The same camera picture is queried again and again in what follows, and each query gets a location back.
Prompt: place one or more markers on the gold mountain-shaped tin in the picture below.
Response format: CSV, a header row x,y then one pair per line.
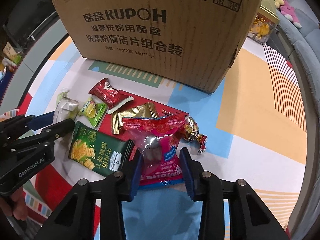
x,y
264,23

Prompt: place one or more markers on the white grey snack packet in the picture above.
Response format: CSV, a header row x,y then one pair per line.
x,y
66,109

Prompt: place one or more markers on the light green durian candy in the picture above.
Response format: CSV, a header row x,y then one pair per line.
x,y
93,110

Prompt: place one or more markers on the green cracker packet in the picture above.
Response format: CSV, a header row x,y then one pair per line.
x,y
98,152

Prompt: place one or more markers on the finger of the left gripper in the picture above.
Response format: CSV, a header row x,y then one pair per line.
x,y
41,121

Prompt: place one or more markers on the gold foil snack packet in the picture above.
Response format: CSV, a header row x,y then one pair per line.
x,y
146,110

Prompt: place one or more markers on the grey TV cabinet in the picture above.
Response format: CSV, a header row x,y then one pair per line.
x,y
44,40

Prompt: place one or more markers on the yellow plush toy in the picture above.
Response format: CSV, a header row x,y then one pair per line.
x,y
279,3

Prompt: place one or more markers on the brown cardboard box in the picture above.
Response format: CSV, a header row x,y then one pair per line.
x,y
194,42

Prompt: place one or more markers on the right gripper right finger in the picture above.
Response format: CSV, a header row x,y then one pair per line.
x,y
189,173

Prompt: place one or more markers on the dark red candy packet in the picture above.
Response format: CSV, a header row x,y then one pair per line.
x,y
113,98

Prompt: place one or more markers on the red gold foil candy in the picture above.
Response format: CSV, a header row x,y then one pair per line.
x,y
190,132

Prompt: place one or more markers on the pink red hawthorn snack bag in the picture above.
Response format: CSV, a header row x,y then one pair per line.
x,y
157,141

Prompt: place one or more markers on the colourful patchwork tablecloth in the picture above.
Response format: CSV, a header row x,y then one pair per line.
x,y
248,178

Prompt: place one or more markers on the small pale green candy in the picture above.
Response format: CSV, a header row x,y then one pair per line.
x,y
63,93

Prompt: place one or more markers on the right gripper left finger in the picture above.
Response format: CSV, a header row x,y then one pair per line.
x,y
136,163

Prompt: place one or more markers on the pink plush toy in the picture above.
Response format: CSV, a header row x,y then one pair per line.
x,y
289,12

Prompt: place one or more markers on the person's left hand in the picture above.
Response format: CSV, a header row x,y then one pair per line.
x,y
18,209

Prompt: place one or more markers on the grey curved sofa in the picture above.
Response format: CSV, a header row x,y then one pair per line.
x,y
302,47

